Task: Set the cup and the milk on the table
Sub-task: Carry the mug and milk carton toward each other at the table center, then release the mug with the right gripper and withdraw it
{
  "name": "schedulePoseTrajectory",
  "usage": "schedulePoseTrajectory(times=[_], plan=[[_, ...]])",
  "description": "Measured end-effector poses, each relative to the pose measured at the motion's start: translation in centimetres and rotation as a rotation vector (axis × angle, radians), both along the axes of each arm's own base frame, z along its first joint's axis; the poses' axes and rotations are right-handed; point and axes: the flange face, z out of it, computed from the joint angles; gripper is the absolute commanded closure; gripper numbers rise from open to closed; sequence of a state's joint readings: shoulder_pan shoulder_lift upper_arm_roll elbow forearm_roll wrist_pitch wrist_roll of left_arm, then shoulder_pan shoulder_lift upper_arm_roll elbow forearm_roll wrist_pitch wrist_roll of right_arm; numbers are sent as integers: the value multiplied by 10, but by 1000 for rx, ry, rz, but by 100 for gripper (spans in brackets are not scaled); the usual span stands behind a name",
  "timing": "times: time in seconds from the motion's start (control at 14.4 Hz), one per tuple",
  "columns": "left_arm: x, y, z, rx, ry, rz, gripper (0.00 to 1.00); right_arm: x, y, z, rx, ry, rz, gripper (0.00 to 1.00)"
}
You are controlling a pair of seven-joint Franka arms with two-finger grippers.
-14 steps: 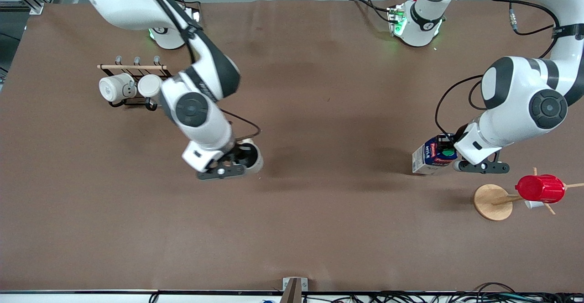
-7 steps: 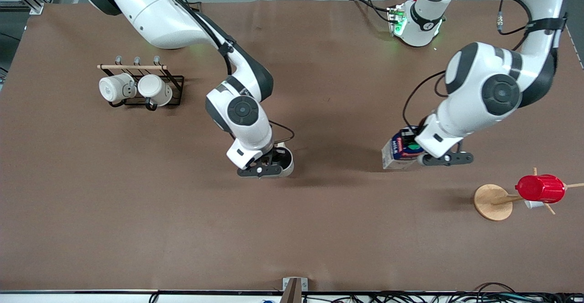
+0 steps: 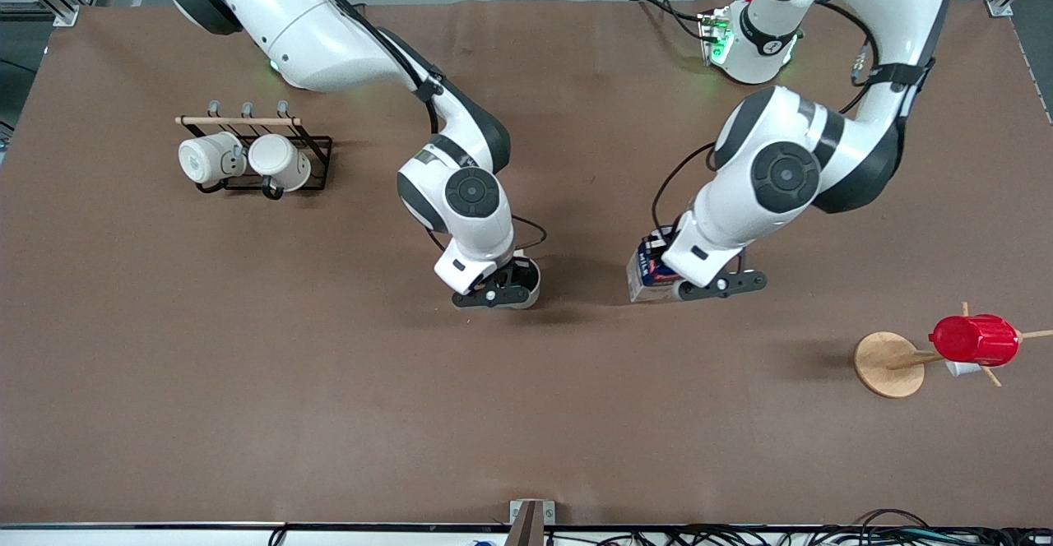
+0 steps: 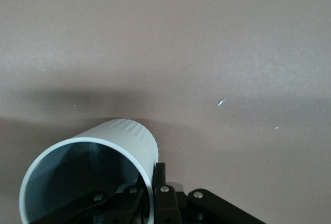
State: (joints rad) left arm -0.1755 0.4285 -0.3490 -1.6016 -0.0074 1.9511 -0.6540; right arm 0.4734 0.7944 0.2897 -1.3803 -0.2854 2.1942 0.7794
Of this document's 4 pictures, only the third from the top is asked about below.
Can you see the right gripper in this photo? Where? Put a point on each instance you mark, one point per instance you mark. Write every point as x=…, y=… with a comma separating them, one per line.
x=524, y=267

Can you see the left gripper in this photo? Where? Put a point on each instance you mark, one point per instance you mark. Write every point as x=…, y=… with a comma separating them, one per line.
x=659, y=242

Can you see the cream mug grey inside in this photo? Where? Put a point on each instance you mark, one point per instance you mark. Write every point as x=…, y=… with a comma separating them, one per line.
x=535, y=293

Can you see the blue milk carton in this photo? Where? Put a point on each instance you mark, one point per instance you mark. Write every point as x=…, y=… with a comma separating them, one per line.
x=642, y=281

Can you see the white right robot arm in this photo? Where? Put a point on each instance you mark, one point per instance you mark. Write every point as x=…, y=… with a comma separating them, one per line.
x=329, y=28

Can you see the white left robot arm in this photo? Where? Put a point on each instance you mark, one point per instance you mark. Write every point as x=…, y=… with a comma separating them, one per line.
x=790, y=118

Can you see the small white cup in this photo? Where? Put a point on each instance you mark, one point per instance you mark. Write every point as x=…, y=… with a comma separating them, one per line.
x=961, y=368

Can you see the red plastic cup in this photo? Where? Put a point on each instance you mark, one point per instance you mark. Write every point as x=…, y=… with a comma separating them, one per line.
x=975, y=339

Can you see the brown table cover sheet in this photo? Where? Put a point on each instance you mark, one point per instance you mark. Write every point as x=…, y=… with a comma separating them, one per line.
x=526, y=414

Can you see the wooden mug tree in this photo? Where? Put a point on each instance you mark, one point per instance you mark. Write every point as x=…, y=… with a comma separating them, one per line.
x=884, y=365

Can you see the white ceramic mug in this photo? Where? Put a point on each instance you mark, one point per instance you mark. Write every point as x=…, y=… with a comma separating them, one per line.
x=201, y=158
x=278, y=159

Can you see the grey metal camera bracket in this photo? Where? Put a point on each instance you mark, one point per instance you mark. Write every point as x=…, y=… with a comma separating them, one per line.
x=531, y=521

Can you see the white table edge rail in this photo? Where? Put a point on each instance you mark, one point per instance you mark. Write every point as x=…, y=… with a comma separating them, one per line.
x=164, y=536

